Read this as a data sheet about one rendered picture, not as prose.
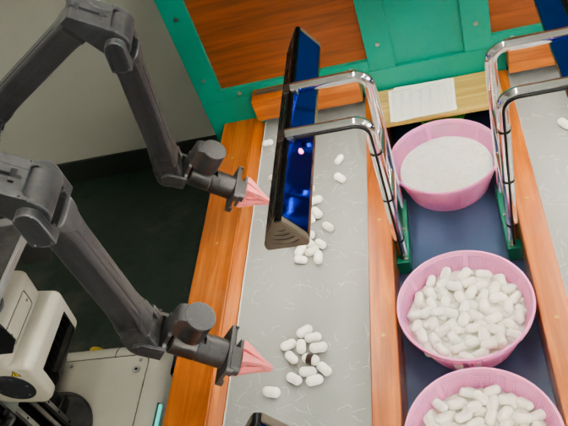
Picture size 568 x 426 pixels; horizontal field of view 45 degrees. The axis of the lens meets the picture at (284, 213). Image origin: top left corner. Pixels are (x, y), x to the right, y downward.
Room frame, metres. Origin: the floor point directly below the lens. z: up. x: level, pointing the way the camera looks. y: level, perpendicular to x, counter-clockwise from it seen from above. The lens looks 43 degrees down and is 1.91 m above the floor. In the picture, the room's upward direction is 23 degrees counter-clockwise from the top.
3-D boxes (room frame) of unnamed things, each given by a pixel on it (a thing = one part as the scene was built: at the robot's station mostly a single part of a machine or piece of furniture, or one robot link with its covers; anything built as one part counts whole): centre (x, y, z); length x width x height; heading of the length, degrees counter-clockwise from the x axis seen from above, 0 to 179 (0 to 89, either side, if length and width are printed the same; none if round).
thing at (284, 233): (1.14, -0.09, 1.08); 0.62 x 0.08 x 0.07; 160
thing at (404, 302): (0.79, -0.26, 0.72); 0.27 x 0.27 x 0.10
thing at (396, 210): (1.11, -0.16, 0.90); 0.20 x 0.19 x 0.45; 160
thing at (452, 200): (1.20, -0.41, 0.72); 0.27 x 0.27 x 0.10
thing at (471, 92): (1.41, -0.48, 0.77); 0.33 x 0.15 x 0.01; 70
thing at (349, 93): (1.57, -0.18, 0.83); 0.30 x 0.06 x 0.07; 70
